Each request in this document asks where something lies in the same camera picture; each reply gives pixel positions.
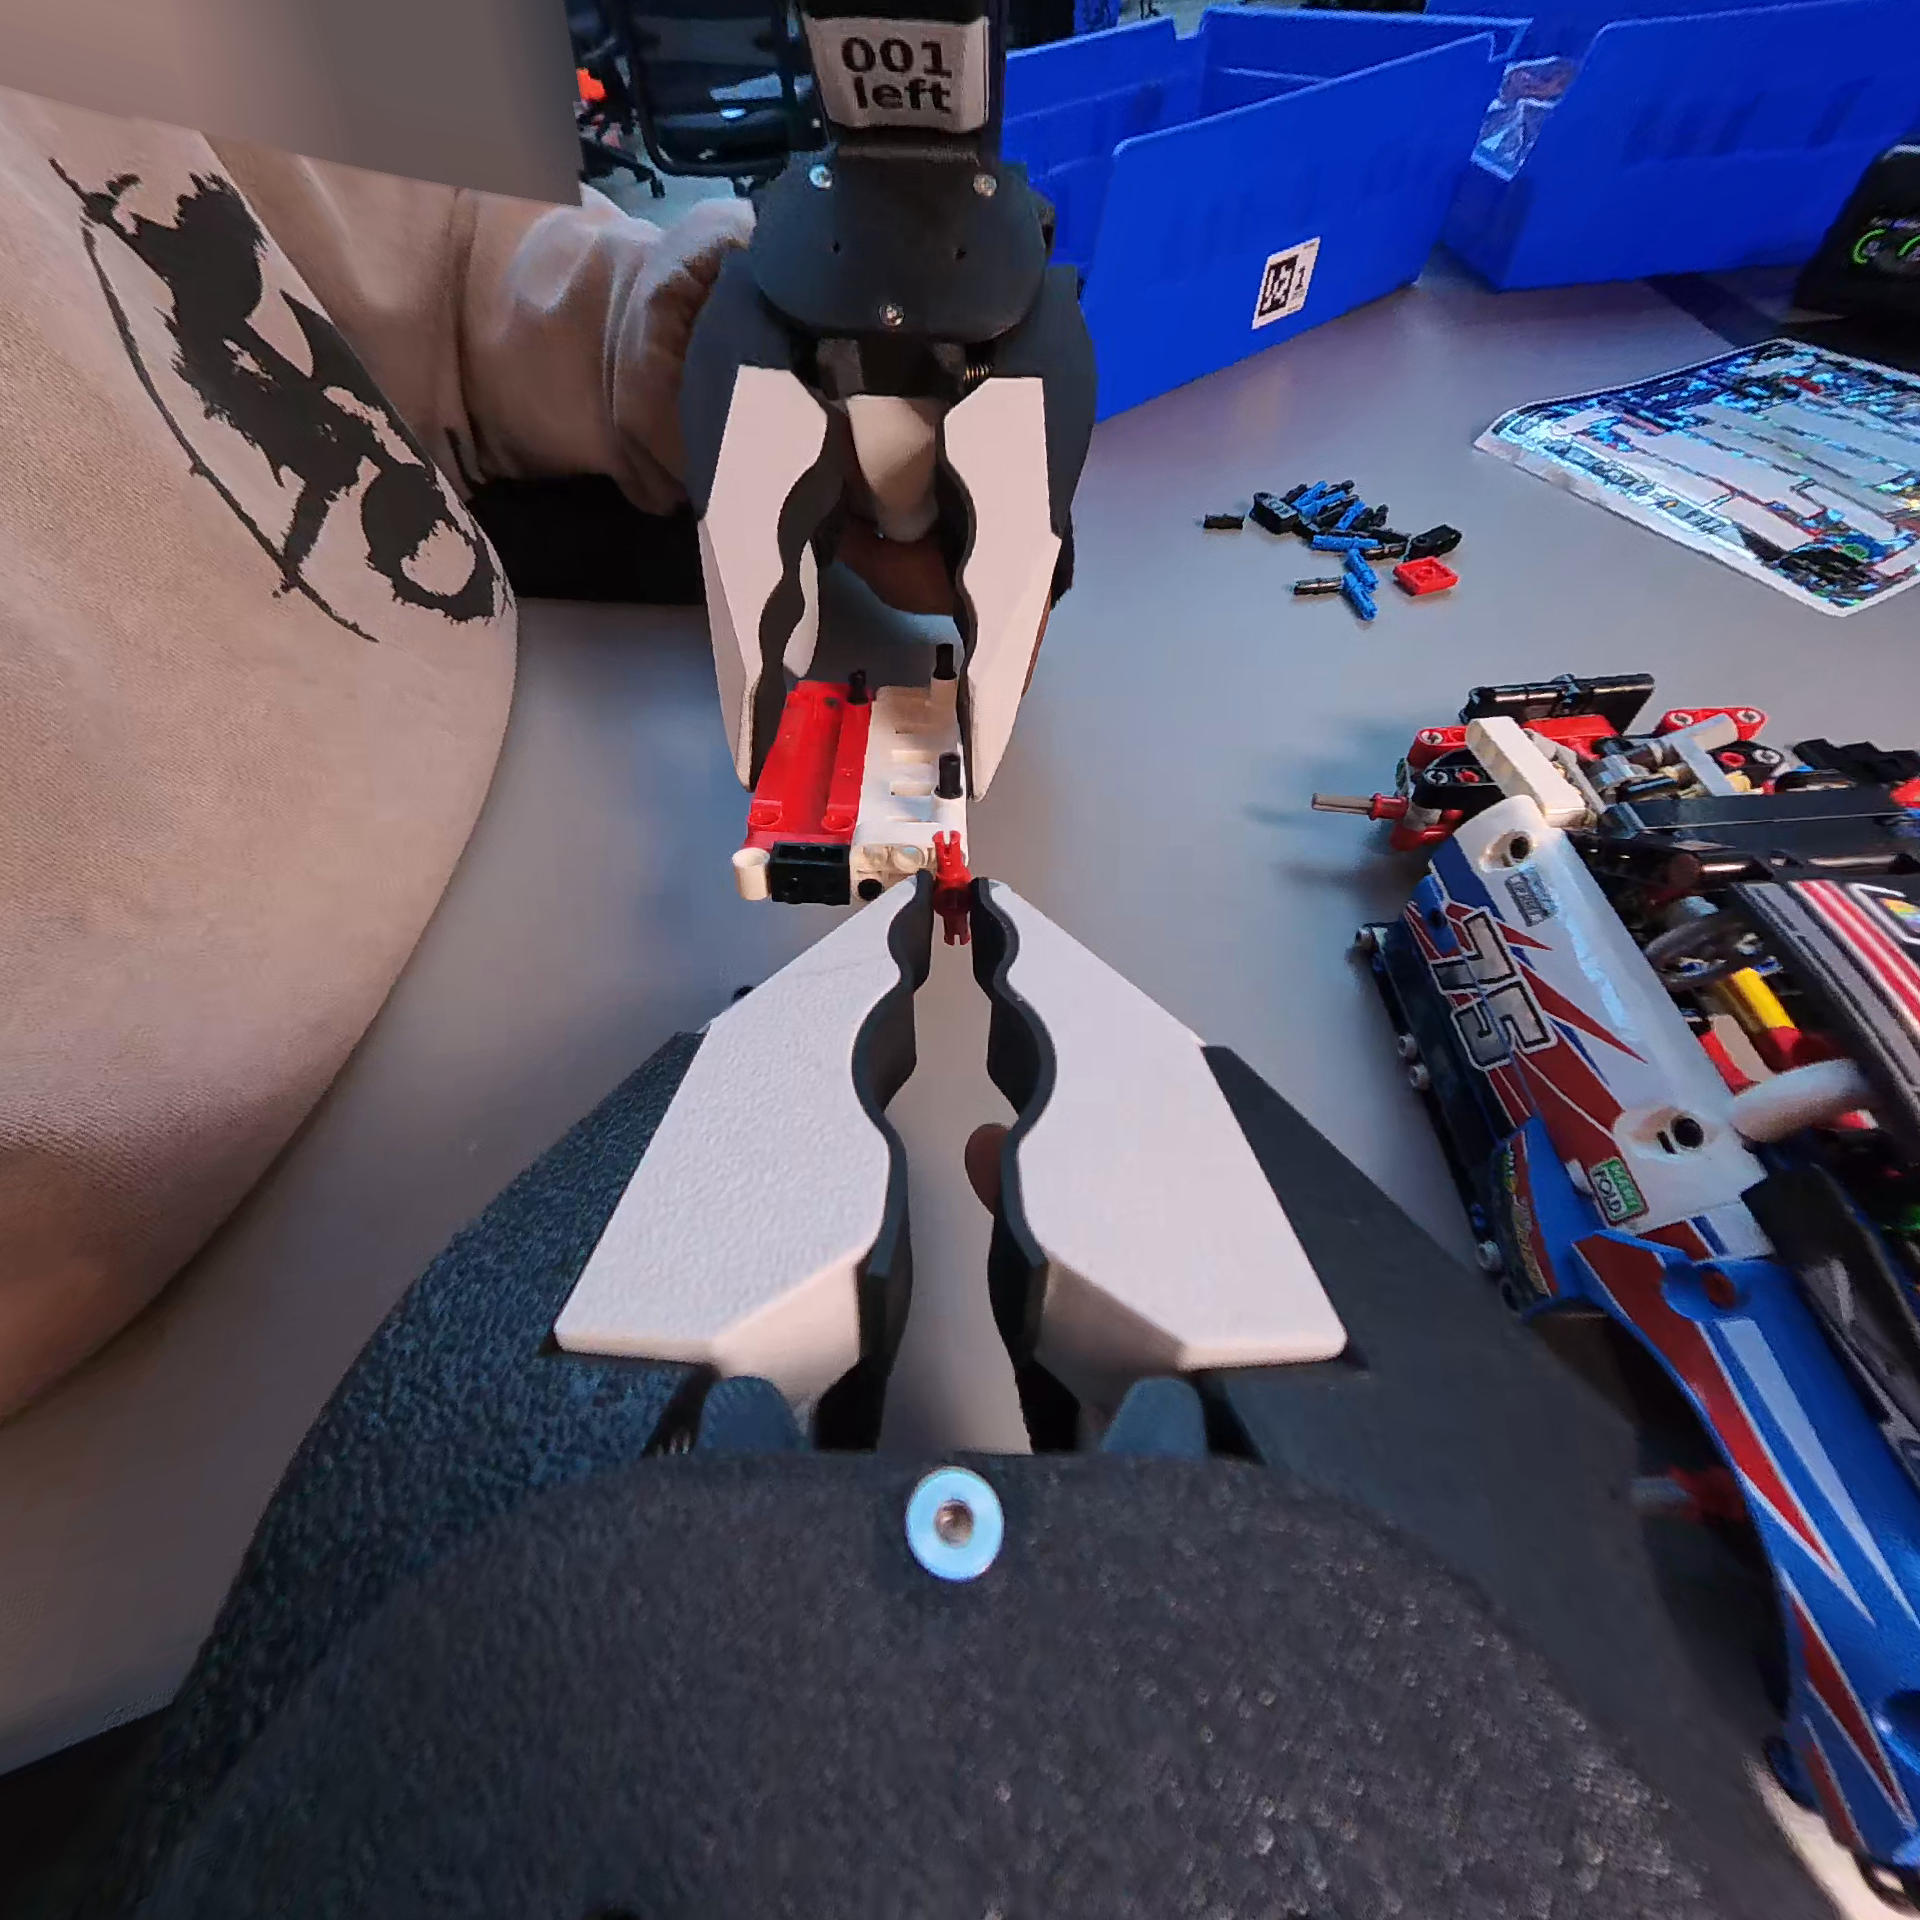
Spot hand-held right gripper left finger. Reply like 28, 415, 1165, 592
554, 875, 932, 1451

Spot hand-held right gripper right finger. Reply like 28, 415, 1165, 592
973, 883, 1348, 1451

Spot black power bank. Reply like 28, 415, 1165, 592
1788, 147, 1920, 321

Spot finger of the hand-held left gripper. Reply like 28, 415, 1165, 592
932, 374, 1053, 808
694, 365, 847, 798

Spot person's left hand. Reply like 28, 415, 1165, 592
835, 516, 966, 620

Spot person's left forearm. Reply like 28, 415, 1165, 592
454, 184, 762, 516

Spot holographic sticker sheet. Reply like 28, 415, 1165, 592
1475, 337, 1920, 620

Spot crumpled clear plastic bag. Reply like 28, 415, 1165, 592
1472, 54, 1581, 179

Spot white red lego assembly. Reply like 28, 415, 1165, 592
731, 643, 981, 907

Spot black office chair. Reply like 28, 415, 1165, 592
626, 0, 825, 180

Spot pile of small lego pins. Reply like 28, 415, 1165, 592
1198, 477, 1468, 625

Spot blue white lego race car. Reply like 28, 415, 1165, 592
1311, 672, 1920, 1871

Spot blue plastic bin white tag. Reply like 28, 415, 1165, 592
1001, 12, 1507, 426

